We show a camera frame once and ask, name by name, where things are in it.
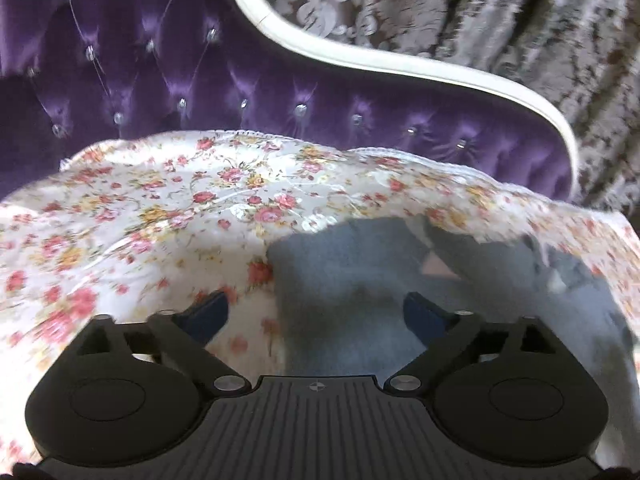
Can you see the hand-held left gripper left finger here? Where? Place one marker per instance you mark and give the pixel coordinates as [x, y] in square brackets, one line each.
[209, 311]

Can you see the purple tufted sofa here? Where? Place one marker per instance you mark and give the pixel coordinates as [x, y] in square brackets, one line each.
[150, 85]

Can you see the brown damask curtain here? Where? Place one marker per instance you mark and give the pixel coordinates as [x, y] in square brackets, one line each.
[500, 10]

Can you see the grey argyle sweater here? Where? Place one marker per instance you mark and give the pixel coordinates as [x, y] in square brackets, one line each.
[350, 305]

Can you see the floral blanket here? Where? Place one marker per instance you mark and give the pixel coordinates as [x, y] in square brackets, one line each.
[150, 220]

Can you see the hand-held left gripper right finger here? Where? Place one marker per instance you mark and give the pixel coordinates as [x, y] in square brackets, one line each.
[422, 311]

